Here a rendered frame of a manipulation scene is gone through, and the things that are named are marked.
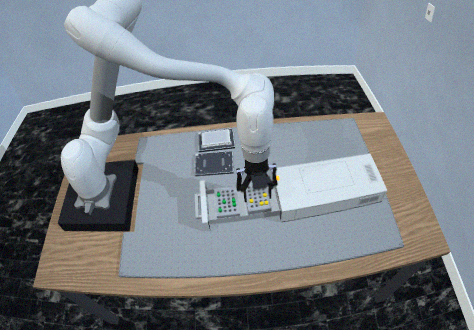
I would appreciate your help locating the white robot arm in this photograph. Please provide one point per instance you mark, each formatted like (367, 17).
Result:
(104, 29)

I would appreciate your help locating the grey rack with round holes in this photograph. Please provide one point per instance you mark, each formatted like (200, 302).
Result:
(255, 206)
(227, 209)

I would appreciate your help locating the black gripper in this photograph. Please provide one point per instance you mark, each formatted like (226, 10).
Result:
(255, 167)

